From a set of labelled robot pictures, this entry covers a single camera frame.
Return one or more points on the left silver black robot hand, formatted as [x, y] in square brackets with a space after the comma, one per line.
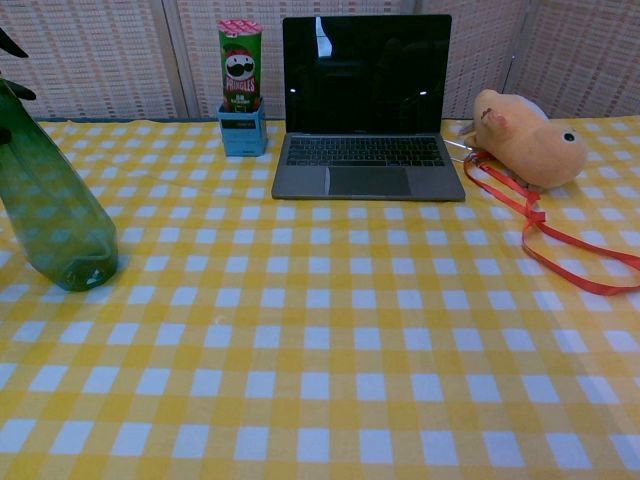
[17, 90]

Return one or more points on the green translucent plastic bottle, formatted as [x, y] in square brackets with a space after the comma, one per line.
[55, 200]

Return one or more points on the woven bamboo folding screen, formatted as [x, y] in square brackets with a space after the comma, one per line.
[100, 60]

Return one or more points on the green Pringles can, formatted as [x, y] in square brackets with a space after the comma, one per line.
[240, 65]

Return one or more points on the blue cardboard box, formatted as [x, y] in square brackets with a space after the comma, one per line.
[243, 135]

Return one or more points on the grey laptop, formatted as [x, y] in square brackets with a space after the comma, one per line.
[367, 165]

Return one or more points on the yellow white checked tablecloth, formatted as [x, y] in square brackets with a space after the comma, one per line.
[320, 325]

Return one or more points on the yellow plush toy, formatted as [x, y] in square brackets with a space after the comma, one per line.
[535, 140]

